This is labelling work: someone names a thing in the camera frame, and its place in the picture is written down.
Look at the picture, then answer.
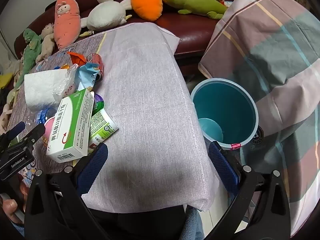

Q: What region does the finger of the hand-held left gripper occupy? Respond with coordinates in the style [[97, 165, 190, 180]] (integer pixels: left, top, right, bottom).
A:
[[7, 124, 46, 153], [0, 121, 26, 145]]

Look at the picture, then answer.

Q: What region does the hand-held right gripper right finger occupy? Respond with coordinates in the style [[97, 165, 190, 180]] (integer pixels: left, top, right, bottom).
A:
[[205, 141, 297, 240]]

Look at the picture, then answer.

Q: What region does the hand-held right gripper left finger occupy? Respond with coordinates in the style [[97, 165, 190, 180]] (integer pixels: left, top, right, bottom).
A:
[[24, 144, 110, 240]]

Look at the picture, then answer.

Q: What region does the pink round container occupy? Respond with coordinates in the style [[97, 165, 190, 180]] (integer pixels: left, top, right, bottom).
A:
[[44, 117, 57, 143]]

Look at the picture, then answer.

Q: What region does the clear plastic bottle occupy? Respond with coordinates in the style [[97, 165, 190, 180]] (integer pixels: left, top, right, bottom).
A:
[[25, 107, 58, 130]]

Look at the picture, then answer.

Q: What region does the green and white medicine box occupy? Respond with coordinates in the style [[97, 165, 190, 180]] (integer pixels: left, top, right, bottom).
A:
[[46, 88, 95, 163]]

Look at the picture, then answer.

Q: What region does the white paper towel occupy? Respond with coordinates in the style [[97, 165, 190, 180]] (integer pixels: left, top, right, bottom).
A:
[[24, 69, 75, 112]]

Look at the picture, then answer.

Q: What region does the green and white drink carton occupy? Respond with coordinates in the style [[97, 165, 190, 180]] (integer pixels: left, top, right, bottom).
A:
[[87, 109, 119, 153]]

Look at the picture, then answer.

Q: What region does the clear plastic bag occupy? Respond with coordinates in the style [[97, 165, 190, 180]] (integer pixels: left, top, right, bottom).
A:
[[51, 64, 79, 100]]

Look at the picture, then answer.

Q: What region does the teal plastic bin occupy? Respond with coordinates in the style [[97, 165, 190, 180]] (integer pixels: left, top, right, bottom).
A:
[[190, 78, 259, 150]]

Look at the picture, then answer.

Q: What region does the purple lid yoghurt cup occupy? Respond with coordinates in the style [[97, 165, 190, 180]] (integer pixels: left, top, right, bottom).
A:
[[91, 93, 105, 117]]

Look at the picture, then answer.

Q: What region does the light blue foil wrapper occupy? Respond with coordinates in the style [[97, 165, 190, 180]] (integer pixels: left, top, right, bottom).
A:
[[75, 62, 100, 92]]

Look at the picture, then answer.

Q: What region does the orange snack wrapper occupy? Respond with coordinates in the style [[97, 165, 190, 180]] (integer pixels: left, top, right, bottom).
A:
[[67, 51, 88, 67]]

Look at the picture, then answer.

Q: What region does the red drink can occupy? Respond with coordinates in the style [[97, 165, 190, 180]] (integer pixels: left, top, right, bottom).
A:
[[86, 53, 104, 82]]

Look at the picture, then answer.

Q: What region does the person's left hand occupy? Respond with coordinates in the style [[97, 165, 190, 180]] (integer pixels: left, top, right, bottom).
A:
[[0, 198, 25, 224]]

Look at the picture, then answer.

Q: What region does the yellow plush toy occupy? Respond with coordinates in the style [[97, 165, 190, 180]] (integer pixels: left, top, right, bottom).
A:
[[0, 73, 13, 89]]

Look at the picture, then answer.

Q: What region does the blue fleece garment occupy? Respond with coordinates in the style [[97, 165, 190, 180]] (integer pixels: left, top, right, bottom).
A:
[[180, 205, 205, 240]]

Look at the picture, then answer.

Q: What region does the small green dinosaur plush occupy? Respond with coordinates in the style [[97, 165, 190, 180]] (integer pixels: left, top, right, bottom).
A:
[[14, 28, 43, 90]]

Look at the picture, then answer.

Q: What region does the beige plush toy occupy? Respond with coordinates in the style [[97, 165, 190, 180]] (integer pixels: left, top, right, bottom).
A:
[[36, 23, 55, 63]]

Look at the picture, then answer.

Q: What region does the plaid blanket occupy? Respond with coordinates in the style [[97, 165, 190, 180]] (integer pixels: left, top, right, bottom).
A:
[[198, 0, 320, 235]]

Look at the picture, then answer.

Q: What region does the white duck plush toy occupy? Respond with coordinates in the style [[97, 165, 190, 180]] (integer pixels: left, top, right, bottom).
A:
[[80, 0, 133, 37]]

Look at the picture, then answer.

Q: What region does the dark red leather sofa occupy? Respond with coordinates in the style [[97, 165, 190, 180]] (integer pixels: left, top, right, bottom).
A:
[[14, 0, 243, 65]]

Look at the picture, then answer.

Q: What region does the green lizard plush toy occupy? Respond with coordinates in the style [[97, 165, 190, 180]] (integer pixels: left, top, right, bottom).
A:
[[160, 0, 228, 20]]

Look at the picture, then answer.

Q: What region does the orange carrot plush toy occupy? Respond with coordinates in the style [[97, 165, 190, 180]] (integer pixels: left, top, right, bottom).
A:
[[131, 0, 163, 22]]

